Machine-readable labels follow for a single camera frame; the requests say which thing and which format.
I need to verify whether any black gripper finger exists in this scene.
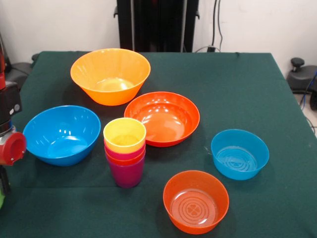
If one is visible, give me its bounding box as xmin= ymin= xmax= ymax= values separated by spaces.
xmin=0 ymin=165 xmax=11 ymax=197

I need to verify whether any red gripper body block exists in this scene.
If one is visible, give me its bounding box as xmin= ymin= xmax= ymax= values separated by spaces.
xmin=0 ymin=132 xmax=27 ymax=167

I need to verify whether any large blue plastic bowl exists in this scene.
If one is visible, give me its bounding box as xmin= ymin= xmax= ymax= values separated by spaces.
xmin=22 ymin=105 xmax=102 ymax=167

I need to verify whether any magenta-red plastic cup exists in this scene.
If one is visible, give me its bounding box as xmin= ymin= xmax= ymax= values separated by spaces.
xmin=104 ymin=141 xmax=147 ymax=161

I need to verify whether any yellow plastic cup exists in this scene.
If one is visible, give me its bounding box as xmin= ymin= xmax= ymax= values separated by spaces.
xmin=103 ymin=118 xmax=147 ymax=154

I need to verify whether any orange-red plastic cup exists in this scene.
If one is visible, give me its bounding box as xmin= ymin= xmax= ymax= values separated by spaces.
xmin=105 ymin=150 xmax=146 ymax=167

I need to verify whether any large orange plastic bowl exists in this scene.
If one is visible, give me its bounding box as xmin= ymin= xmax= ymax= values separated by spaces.
xmin=70 ymin=48 xmax=152 ymax=107

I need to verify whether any wide orange-red shallow bowl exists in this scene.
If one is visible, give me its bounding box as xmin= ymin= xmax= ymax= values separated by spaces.
xmin=123 ymin=91 xmax=201 ymax=148

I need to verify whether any small orange-red ringed bowl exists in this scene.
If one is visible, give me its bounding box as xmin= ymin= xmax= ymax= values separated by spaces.
xmin=162 ymin=170 xmax=230 ymax=235

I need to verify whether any small blue plastic bowl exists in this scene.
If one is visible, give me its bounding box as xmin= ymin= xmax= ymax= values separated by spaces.
xmin=211 ymin=128 xmax=270 ymax=181

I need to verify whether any black rounded floor base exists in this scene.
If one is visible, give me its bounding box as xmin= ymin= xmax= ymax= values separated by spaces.
xmin=286 ymin=58 xmax=317 ymax=111
xmin=6 ymin=61 xmax=33 ymax=82

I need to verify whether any dark green table cloth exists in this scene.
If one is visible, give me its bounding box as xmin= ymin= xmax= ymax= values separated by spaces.
xmin=0 ymin=51 xmax=317 ymax=238

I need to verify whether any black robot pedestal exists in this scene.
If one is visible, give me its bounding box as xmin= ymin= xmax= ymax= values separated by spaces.
xmin=113 ymin=0 xmax=201 ymax=53

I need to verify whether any black wall cable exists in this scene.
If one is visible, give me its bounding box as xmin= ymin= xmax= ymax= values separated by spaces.
xmin=211 ymin=0 xmax=223 ymax=52

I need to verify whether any blue cable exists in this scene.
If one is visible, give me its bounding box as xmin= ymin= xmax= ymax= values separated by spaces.
xmin=299 ymin=71 xmax=317 ymax=110

